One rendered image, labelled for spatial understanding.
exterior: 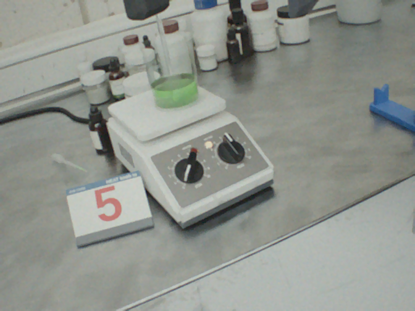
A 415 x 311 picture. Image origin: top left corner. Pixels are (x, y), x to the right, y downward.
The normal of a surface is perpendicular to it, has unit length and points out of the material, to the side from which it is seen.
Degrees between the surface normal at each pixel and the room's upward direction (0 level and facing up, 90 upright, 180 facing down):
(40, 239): 0
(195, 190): 30
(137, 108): 0
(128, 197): 40
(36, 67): 90
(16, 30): 90
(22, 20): 90
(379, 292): 0
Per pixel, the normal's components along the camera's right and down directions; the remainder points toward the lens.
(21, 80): 0.43, 0.40
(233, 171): 0.12, -0.55
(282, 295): -0.15, -0.85
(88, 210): 0.04, -0.36
